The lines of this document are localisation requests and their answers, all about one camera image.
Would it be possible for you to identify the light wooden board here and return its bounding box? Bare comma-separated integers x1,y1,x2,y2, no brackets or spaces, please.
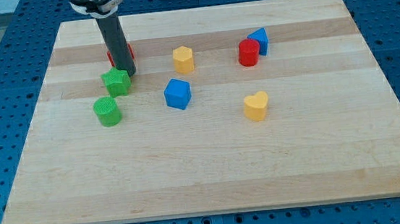
1,0,400,224

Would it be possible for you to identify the red cylinder block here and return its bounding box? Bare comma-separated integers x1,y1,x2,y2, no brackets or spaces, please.
238,38,260,67

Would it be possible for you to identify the blue cube block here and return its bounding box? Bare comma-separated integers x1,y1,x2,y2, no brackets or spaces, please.
163,79,192,110

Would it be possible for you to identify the blue triangle block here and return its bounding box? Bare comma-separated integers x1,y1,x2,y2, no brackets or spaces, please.
247,27,269,56

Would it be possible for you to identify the yellow heart block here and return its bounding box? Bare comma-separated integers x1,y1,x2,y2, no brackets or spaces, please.
243,90,269,121

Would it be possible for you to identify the green star block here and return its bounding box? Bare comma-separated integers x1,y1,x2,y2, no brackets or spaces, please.
101,67,132,98

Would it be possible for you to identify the green cylinder block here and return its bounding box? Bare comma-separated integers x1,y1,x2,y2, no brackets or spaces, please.
93,96,122,127

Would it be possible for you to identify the red star block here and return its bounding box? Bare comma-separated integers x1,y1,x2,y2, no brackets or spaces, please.
106,43,135,67

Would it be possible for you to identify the yellow hexagon block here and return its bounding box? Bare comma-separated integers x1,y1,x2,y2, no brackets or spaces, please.
172,46,195,74

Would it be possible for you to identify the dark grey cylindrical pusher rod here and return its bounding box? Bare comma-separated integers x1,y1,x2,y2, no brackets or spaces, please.
96,14,136,77

